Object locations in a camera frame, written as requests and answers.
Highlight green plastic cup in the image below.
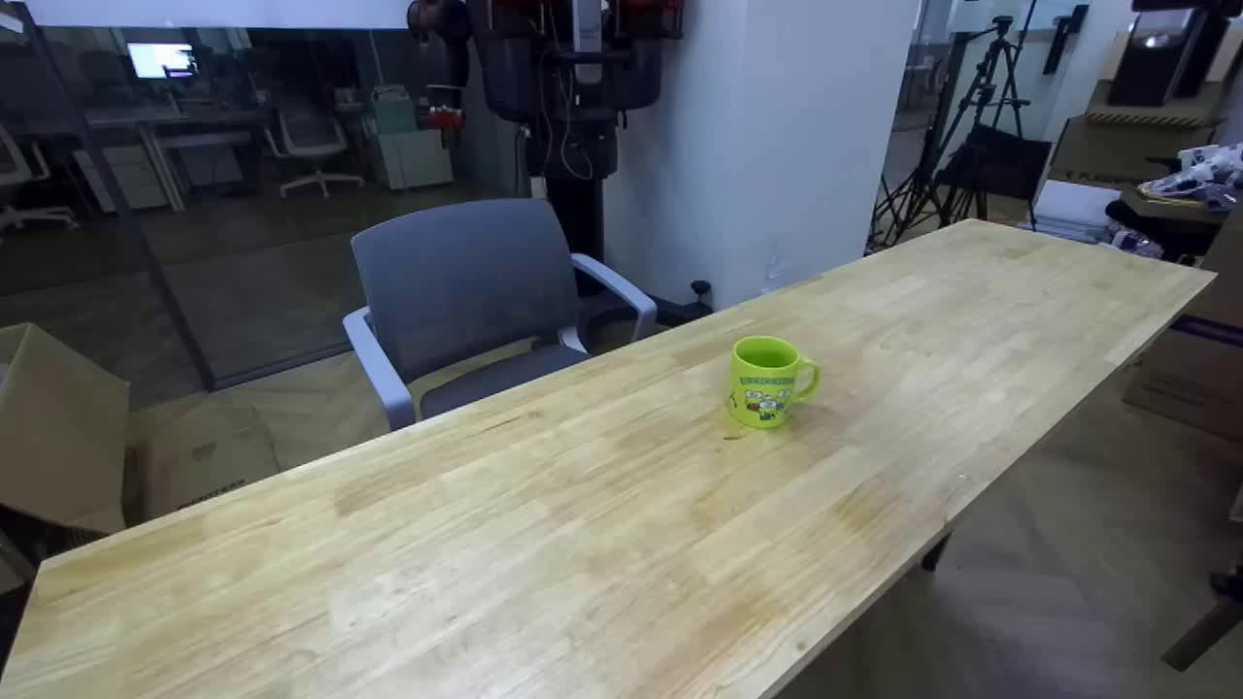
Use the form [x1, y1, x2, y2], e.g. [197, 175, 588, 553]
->
[728, 334, 823, 435]

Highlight grey chair with white armrests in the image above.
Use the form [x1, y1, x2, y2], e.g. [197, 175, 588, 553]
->
[337, 194, 659, 432]

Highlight white low cabinet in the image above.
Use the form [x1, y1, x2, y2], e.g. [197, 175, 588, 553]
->
[368, 80, 460, 194]

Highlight white office swivel chair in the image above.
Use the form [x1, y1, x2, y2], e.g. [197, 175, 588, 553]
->
[264, 103, 368, 202]

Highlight flat cardboard box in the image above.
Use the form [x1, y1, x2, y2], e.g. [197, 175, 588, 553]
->
[119, 352, 392, 529]

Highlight black folding seat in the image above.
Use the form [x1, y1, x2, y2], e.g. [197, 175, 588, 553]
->
[936, 125, 1056, 226]

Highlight white frosted glass strip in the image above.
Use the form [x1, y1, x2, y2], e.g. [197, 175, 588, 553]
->
[25, 0, 412, 31]

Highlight lit computer monitor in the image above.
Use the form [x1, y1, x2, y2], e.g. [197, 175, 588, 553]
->
[124, 40, 197, 87]

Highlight brown stacked cardboard boxes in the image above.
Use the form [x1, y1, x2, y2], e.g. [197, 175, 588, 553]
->
[1120, 211, 1243, 446]

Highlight large cardboard box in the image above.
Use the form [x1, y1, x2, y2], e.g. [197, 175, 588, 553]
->
[0, 323, 132, 537]

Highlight black machine cabinet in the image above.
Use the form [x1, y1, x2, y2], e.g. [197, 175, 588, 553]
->
[1107, 0, 1234, 107]

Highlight red and black pedestal robot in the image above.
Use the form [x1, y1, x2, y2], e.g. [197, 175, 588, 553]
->
[408, 0, 719, 331]

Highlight black camera tripod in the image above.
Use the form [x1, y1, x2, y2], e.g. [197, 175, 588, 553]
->
[865, 13, 1040, 247]

